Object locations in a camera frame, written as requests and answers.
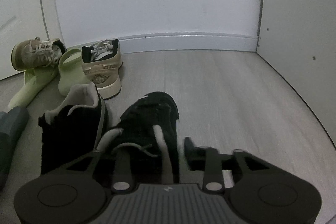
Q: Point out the black puma sneaker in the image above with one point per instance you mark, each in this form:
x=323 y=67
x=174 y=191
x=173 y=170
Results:
x=147 y=133
x=74 y=128

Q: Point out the light green slide sandal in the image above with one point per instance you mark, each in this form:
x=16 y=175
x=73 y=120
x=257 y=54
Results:
x=70 y=71
x=35 y=79

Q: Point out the white door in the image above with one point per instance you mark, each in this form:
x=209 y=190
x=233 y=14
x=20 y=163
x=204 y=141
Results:
x=20 y=20

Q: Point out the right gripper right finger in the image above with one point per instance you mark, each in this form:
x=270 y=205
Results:
x=210 y=162

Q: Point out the grey-blue slide sandal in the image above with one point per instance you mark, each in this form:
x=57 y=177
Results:
x=12 y=125

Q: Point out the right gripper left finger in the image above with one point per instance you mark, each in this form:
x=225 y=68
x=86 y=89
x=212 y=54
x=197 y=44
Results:
x=123 y=179

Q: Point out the beige jordan sneaker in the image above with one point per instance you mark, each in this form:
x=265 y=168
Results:
x=101 y=62
x=36 y=53

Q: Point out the white cabinet panel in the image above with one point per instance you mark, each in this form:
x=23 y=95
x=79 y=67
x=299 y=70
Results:
x=297 y=38

